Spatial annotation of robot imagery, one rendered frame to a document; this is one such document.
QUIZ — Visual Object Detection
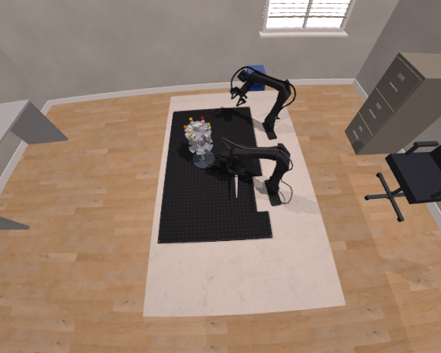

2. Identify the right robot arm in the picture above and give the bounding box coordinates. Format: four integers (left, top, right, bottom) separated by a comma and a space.
237, 69, 291, 140

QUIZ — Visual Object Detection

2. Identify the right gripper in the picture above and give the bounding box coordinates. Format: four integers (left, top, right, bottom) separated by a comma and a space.
231, 84, 249, 107

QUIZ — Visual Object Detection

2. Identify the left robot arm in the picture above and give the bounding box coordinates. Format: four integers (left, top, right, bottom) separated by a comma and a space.
219, 143, 291, 206

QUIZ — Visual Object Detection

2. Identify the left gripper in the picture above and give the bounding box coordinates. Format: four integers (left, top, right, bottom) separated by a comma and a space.
229, 163, 245, 177

